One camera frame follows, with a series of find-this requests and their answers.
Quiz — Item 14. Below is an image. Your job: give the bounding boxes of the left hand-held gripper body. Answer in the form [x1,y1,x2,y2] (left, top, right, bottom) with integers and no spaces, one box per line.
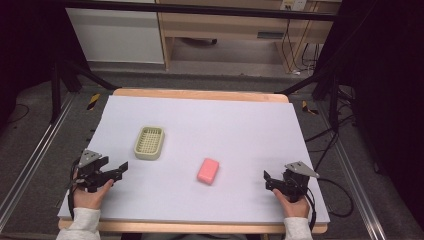
[73,148,110,194]

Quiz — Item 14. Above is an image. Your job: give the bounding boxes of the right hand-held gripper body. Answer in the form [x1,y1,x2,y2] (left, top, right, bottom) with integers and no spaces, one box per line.
[280,161,320,203]

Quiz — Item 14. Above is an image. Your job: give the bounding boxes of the pale green soap dish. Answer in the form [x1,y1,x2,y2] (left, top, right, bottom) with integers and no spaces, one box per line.
[133,125,166,162]

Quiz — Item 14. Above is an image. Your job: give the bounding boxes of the pink soap bar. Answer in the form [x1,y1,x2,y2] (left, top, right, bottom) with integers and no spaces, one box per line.
[196,157,221,186]

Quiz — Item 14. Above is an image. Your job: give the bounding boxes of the person's right hand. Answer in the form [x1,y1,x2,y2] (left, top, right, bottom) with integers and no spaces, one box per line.
[272,188,311,220]

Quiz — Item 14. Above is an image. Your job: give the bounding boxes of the person's left hand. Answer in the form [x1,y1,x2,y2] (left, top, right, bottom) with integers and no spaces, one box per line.
[72,178,115,211]

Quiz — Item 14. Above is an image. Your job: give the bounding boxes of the yellow black floor tape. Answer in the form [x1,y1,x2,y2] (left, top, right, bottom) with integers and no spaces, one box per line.
[301,99,319,117]
[86,92,102,112]

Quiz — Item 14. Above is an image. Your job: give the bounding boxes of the white table mat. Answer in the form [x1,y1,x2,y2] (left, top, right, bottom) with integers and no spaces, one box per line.
[56,94,331,226]

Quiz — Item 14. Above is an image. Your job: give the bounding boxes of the black metal stand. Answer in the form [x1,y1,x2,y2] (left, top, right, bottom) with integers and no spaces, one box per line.
[274,64,343,133]
[49,58,120,125]

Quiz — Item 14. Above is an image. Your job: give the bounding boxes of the wooden table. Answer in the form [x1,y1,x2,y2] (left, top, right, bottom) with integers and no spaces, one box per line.
[57,87,329,235]

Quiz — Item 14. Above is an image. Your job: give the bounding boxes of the dark curtain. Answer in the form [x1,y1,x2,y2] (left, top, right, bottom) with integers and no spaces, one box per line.
[316,0,424,231]
[0,0,88,132]

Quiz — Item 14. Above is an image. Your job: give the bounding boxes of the white cabinet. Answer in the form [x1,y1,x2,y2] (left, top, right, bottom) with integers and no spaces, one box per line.
[65,7,165,65]

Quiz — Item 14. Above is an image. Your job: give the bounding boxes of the wooden desk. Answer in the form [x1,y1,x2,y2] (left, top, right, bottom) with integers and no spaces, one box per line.
[155,0,343,73]

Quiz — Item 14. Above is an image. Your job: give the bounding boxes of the white power strip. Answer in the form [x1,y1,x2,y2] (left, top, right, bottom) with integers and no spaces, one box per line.
[279,0,308,12]

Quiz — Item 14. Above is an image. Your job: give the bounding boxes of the black metal crossbar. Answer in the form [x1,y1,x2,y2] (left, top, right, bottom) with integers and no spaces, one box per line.
[62,0,338,22]

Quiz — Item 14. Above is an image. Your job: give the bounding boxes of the left hand-held gripper black cable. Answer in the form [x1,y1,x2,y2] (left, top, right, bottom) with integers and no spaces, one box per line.
[67,159,81,221]

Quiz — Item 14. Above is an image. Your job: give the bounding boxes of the hand-held gripper black cable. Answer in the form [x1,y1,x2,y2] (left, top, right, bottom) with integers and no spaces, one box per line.
[305,177,355,232]
[67,159,81,221]

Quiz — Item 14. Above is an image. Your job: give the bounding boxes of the black floor cables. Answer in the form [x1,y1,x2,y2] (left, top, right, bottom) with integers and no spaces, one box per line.
[304,84,359,173]

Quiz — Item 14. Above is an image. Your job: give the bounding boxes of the right hand-held gripper black cable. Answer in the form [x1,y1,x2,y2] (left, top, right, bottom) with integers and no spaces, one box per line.
[305,177,355,232]

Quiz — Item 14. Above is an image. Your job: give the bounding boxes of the metal floor rail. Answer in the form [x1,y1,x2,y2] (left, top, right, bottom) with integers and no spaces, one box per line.
[0,92,77,232]
[315,99,389,240]

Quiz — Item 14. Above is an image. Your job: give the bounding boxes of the thin black floor cable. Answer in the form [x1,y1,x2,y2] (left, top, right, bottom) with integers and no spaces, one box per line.
[5,103,31,125]

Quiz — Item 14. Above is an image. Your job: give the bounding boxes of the cables under desk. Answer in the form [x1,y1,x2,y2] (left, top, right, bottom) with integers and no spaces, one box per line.
[280,18,322,75]

